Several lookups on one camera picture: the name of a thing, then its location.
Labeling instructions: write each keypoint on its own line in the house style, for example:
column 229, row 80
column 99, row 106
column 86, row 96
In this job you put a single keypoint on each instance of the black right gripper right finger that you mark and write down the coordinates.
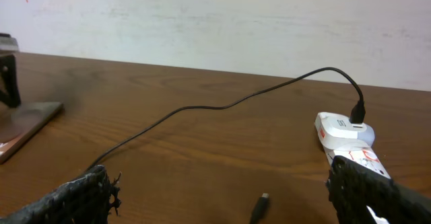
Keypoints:
column 360, row 195

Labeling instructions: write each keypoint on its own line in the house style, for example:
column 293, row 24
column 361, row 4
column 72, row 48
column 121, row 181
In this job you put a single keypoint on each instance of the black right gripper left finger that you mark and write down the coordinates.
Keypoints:
column 89, row 198

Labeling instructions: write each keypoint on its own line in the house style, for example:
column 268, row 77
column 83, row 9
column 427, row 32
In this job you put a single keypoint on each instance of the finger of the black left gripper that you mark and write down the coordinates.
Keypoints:
column 10, row 95

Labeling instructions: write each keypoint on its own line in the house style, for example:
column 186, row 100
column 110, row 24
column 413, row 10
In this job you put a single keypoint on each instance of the white charger adapter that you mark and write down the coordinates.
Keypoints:
column 336, row 132

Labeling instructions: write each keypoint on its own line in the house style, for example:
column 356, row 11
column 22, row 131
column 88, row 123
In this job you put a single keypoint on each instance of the white power strip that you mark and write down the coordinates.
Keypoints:
column 359, row 153

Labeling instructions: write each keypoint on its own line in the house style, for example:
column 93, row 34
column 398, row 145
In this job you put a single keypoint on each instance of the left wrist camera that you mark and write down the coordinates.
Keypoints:
column 8, row 44

